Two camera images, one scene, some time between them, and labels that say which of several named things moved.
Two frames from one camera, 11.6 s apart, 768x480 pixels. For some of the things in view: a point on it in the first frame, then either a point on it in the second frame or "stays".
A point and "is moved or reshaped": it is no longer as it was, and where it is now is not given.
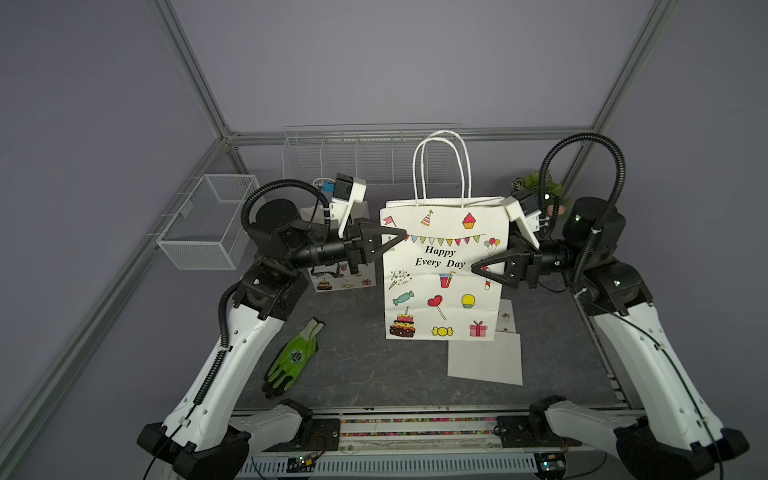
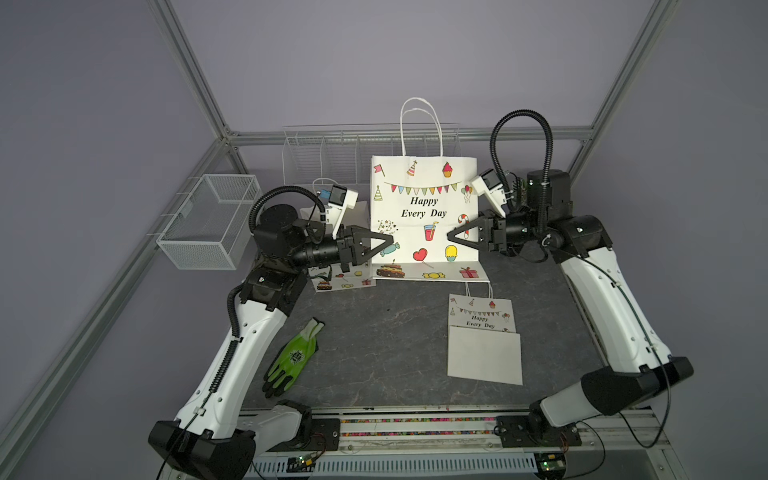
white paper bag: (431, 289) is moved or reshaped
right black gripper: (518, 267) → (491, 234)
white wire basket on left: (211, 228) stays
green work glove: (292, 360) stays
